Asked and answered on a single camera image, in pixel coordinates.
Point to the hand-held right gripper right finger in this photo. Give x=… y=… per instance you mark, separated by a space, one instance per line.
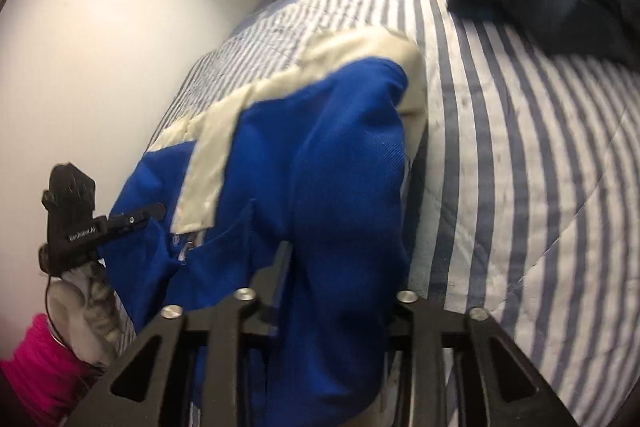
x=425 y=337

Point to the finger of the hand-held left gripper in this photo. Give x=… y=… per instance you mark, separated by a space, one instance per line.
x=132 y=219

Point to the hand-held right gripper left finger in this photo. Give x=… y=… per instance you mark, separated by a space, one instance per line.
x=225 y=337

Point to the cream and blue jacket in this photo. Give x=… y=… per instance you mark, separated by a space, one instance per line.
x=325 y=187

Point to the person's left forearm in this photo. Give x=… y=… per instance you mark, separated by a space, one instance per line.
x=35 y=367

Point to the person's left hand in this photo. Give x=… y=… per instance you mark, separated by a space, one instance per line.
x=82 y=312

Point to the blue white striped quilt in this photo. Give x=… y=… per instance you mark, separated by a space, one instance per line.
x=525 y=207

